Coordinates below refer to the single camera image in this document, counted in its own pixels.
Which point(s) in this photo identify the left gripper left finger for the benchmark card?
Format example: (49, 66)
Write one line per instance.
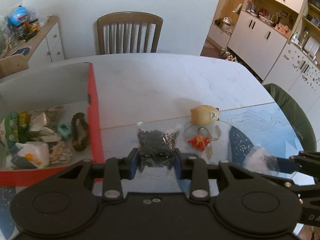
(116, 170)

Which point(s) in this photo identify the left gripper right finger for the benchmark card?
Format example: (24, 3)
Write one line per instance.
(194, 169)

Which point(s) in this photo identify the red cardboard box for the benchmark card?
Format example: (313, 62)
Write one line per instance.
(72, 86)

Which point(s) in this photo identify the beige patterned scrunchie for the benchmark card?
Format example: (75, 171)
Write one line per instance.
(59, 152)

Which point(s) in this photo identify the green upholstered chair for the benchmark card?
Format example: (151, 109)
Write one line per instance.
(295, 115)

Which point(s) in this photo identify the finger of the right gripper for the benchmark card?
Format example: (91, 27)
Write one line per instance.
(305, 162)
(291, 185)

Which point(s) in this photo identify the white pouch orange print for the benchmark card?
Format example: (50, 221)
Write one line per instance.
(31, 155)

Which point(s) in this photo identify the white side cabinet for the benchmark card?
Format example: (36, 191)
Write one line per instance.
(44, 48)

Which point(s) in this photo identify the white wall cupboard unit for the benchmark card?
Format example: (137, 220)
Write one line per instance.
(278, 40)

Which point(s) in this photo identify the yellow round plush toy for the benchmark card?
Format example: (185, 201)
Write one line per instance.
(204, 115)

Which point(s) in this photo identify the green white plastic packet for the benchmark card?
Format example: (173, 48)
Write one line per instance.
(9, 130)

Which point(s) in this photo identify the bag of black beads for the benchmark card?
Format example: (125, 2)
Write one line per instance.
(156, 145)

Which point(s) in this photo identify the silver foil snack packet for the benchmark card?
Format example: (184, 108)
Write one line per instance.
(43, 124)

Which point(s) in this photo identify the cardboard box on cabinet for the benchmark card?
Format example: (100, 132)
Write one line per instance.
(13, 64)

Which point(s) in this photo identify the orange fish keychain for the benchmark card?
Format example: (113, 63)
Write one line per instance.
(201, 140)

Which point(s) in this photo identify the yellow sponge packet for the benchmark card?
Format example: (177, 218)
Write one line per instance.
(23, 127)

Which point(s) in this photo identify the brown wooden chair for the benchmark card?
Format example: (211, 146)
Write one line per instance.
(128, 32)

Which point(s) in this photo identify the blue round toy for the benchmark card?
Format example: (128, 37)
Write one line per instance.
(18, 16)

